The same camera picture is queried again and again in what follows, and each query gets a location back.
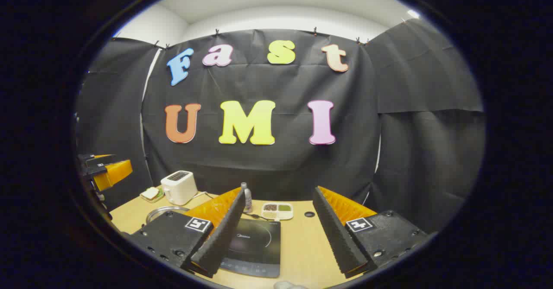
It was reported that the black induction cooktop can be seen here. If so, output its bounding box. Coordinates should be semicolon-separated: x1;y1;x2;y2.
218;218;281;279

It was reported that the stainless steel pot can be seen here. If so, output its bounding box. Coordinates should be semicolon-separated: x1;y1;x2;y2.
146;206;191;225

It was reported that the black power cable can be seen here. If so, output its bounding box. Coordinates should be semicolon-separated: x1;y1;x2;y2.
242;211;277;222

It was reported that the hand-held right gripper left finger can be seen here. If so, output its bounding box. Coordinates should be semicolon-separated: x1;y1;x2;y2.
130;187;247;279

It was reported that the silver drink bottle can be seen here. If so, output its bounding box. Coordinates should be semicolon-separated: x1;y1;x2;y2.
241;182;253;214

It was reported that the white toaster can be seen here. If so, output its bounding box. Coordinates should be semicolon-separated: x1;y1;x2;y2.
161;171;198;206

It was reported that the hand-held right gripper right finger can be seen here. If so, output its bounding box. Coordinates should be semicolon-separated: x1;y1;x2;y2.
312;186;428;279

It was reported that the small pale green tray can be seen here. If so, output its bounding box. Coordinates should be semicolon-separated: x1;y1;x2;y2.
140;187;165;203

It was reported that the white divided bean tray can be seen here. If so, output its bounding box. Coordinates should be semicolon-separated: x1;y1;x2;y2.
261;202;294;221

